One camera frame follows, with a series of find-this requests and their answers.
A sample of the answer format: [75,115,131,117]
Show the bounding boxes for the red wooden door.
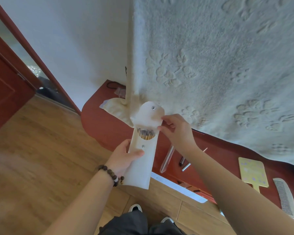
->
[0,26,42,137]

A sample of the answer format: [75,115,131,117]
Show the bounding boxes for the thin silver makeup pen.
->
[182,148,208,172]

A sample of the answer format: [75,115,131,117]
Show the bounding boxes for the person's left hand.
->
[105,139,145,179]

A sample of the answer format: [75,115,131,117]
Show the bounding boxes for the red wooden door frame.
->
[0,0,81,115]

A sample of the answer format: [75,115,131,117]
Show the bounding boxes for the person's right hand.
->
[156,114,199,157]

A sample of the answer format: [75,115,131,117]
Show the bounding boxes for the cream plastic comb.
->
[272,178,294,220]

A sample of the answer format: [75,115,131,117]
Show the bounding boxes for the pale green embossed towel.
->
[99,0,294,169]

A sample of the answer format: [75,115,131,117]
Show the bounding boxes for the red wooden table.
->
[81,80,294,228]

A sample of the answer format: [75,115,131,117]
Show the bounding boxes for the black hair tie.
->
[106,81,125,90]

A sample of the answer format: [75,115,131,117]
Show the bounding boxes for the brown wooden bead bracelet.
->
[94,164,125,187]

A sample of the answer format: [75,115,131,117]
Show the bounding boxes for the person's right forearm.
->
[182,147,294,235]

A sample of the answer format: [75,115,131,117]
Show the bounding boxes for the cream snap pouch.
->
[122,101,165,190]

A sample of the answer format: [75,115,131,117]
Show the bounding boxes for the crinkled clear plastic bag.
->
[114,86,126,98]

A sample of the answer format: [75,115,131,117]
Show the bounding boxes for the person's left forearm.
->
[43,170,116,235]

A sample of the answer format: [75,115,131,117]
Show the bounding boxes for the yellow hand mirror makeup tool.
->
[238,157,269,194]

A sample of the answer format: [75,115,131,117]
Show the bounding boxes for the dark grey trousers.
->
[98,210,187,235]

